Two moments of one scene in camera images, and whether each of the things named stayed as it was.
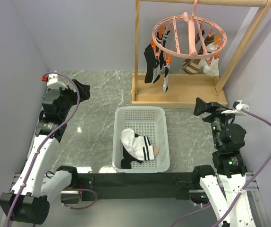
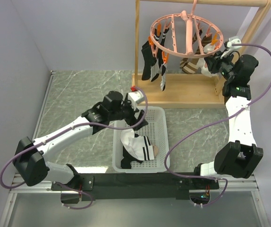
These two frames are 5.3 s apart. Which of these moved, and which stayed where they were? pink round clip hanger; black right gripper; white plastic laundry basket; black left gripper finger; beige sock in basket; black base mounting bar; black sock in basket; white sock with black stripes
Moved: pink round clip hanger; black left gripper finger; black right gripper
Stayed: black sock in basket; black base mounting bar; white plastic laundry basket; white sock with black stripes; beige sock in basket
